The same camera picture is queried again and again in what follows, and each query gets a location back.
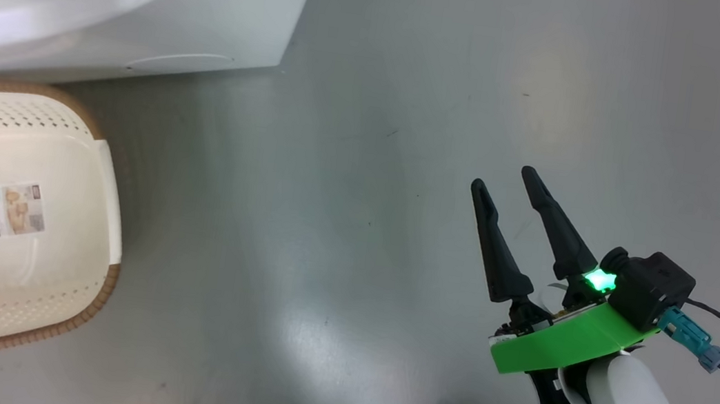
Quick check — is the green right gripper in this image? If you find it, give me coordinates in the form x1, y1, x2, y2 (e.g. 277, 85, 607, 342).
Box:
447, 159, 680, 395

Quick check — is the cream perforated laundry basket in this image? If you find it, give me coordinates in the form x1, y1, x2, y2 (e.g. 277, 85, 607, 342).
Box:
0, 78, 143, 392

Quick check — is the basket product label sticker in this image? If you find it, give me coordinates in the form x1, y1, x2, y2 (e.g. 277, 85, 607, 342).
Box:
0, 178, 52, 251

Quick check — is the teal cable connector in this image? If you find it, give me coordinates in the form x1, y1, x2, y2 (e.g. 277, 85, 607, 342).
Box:
651, 304, 720, 376

